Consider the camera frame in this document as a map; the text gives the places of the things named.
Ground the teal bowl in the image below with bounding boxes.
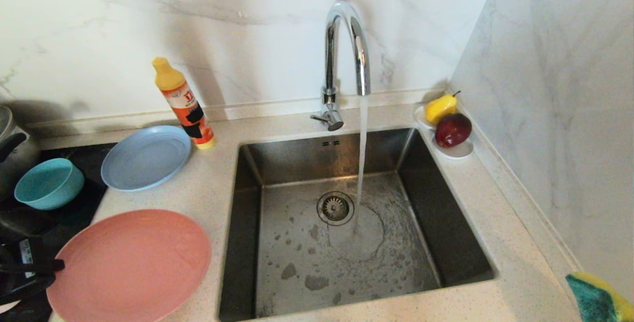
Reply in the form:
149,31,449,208
14,158,85,211

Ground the stainless steel sink basin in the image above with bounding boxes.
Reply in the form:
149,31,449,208
218,127,497,322

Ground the blue plate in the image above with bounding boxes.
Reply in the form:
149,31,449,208
101,125,193,192

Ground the steel pot black handle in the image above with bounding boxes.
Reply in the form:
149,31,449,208
0,106,41,199

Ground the dark red apple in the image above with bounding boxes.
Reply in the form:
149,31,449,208
435,113,474,149

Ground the dish soap bottle yellow cap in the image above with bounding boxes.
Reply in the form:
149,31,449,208
152,57,215,150

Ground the round metal drain strainer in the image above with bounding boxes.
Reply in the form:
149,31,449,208
317,192,355,226

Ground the yellow pear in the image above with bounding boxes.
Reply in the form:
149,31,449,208
425,91,462,125

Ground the small white fruit dish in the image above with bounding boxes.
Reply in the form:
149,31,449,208
415,106,475,160

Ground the yellow green sponge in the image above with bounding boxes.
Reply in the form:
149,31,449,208
566,271,634,322

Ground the black glass cooktop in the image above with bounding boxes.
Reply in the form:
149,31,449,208
0,143,117,322

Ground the chrome gooseneck faucet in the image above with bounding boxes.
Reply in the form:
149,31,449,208
311,1,372,132

